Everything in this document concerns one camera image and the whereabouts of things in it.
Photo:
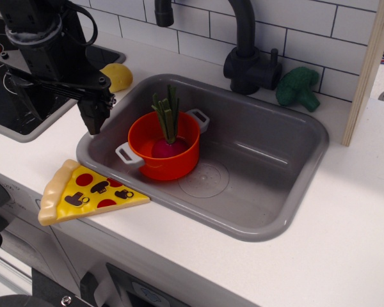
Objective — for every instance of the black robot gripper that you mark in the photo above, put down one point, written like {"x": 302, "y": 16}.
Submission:
{"x": 50, "y": 59}

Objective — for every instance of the red beet with green stems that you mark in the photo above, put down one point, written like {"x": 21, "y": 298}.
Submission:
{"x": 167, "y": 111}

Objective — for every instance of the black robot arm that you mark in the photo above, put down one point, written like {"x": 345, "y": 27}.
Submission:
{"x": 42, "y": 10}

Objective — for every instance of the orange toy pot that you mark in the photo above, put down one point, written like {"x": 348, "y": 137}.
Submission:
{"x": 147, "y": 150}

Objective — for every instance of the grey plastic sink basin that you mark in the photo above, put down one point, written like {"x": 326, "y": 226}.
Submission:
{"x": 256, "y": 159}

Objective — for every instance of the yellow toy potato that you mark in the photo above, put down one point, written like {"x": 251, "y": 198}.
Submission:
{"x": 120, "y": 76}

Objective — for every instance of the toy pizza slice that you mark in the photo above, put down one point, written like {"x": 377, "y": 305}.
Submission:
{"x": 76, "y": 191}

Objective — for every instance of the black toy stovetop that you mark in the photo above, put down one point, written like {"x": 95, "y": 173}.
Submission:
{"x": 16, "y": 121}

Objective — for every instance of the black toy faucet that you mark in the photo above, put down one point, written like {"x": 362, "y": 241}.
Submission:
{"x": 244, "y": 66}

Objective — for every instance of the green toy broccoli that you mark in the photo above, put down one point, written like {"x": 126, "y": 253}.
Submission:
{"x": 296, "y": 86}

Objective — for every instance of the light wooden side panel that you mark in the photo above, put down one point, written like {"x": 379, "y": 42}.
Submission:
{"x": 367, "y": 77}

